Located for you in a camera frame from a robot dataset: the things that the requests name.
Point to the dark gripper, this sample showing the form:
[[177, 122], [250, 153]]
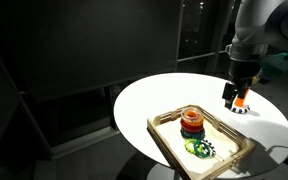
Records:
[[245, 71]]

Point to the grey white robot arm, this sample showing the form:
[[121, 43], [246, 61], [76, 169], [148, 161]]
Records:
[[257, 23]]

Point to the black white striped base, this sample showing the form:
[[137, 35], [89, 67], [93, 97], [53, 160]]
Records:
[[242, 109]]

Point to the light wooden slatted tray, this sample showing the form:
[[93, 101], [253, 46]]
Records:
[[249, 146]]

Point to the orange stacking post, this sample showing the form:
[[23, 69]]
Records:
[[240, 101]]

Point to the green box mount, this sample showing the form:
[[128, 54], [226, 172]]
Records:
[[277, 65]]

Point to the metal window frame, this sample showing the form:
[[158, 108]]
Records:
[[179, 33]]

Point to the white table pedestal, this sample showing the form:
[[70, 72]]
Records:
[[160, 173]]

